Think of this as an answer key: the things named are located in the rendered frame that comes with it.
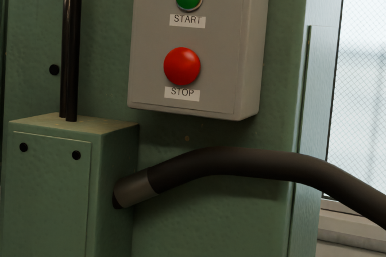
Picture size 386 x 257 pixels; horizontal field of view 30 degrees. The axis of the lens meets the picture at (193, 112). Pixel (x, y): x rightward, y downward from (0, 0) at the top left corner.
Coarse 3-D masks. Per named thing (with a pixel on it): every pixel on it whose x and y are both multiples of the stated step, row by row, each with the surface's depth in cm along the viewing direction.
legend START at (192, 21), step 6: (174, 18) 57; (180, 18) 57; (186, 18) 57; (192, 18) 57; (198, 18) 57; (204, 18) 57; (174, 24) 57; (180, 24) 57; (186, 24) 57; (192, 24) 57; (198, 24) 57; (204, 24) 57
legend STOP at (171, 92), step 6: (168, 90) 58; (174, 90) 58; (180, 90) 58; (186, 90) 58; (192, 90) 57; (198, 90) 57; (168, 96) 58; (174, 96) 58; (180, 96) 58; (186, 96) 58; (192, 96) 57; (198, 96) 57
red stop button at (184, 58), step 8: (176, 48) 57; (184, 48) 57; (168, 56) 57; (176, 56) 57; (184, 56) 56; (192, 56) 56; (168, 64) 57; (176, 64) 57; (184, 64) 56; (192, 64) 56; (168, 72) 57; (176, 72) 57; (184, 72) 56; (192, 72) 56; (176, 80) 57; (184, 80) 57; (192, 80) 57
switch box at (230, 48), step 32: (160, 0) 58; (224, 0) 56; (256, 0) 57; (160, 32) 58; (192, 32) 57; (224, 32) 56; (256, 32) 58; (160, 64) 58; (224, 64) 56; (256, 64) 59; (128, 96) 60; (160, 96) 58; (224, 96) 57; (256, 96) 60
